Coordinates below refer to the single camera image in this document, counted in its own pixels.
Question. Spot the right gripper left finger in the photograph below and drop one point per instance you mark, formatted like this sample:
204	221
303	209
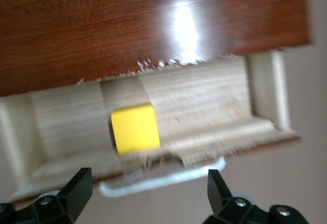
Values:
74	196

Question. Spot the dark wooden drawer cabinet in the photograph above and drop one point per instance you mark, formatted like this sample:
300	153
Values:
102	29

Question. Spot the yellow cube block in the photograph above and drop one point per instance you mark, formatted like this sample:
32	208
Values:
135	129

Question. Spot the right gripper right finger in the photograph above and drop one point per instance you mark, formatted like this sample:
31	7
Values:
222	198

